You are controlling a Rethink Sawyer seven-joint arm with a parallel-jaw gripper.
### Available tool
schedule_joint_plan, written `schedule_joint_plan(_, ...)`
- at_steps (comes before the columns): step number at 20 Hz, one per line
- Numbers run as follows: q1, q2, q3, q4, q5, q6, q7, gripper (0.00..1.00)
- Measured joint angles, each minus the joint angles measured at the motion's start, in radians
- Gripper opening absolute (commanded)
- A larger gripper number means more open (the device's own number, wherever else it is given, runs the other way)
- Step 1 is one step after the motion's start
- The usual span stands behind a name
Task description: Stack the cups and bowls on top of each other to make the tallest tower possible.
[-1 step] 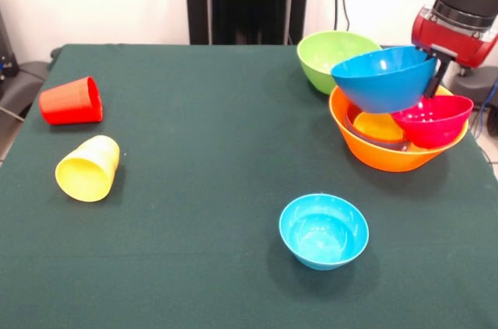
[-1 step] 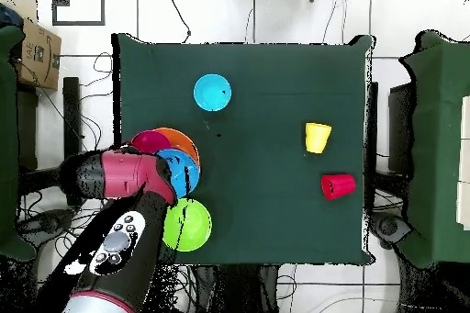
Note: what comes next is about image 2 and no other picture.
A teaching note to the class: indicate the cardboard box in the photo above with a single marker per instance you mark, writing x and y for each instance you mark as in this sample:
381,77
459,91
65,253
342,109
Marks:
38,56

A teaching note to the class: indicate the orange-yellow cup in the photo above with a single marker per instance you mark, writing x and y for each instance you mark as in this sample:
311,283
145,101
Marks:
315,146

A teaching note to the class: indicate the large green bowl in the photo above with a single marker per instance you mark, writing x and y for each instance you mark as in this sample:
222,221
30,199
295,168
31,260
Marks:
194,228

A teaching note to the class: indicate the small light blue bowl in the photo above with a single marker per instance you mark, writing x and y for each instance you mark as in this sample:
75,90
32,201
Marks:
212,92

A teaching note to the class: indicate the yellow cup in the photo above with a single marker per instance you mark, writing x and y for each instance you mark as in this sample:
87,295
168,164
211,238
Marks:
318,130

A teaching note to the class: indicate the red cup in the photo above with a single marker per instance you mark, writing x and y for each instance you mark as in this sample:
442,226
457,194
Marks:
339,186

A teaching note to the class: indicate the large orange-yellow bowl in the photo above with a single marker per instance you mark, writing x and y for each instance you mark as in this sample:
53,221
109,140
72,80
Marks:
183,140

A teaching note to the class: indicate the large blue bowl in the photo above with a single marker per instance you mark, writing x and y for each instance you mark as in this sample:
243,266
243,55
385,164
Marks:
183,169

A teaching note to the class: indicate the green cloth-covered table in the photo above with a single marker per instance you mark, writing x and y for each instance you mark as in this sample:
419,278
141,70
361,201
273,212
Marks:
437,144
7,144

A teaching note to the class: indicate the dark green tablecloth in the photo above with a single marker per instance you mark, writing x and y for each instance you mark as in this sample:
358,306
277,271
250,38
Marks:
275,70

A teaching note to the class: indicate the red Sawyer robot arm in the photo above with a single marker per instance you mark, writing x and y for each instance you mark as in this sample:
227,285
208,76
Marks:
121,173

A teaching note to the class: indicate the white box stack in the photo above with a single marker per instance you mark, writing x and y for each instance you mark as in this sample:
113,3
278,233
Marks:
464,162

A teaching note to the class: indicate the black square frame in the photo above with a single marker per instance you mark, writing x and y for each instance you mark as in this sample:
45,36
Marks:
79,23

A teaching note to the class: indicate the small magenta bowl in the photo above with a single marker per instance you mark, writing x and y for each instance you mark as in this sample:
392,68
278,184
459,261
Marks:
150,142

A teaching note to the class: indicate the black metal stand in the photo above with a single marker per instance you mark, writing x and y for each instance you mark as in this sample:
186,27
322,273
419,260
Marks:
72,107

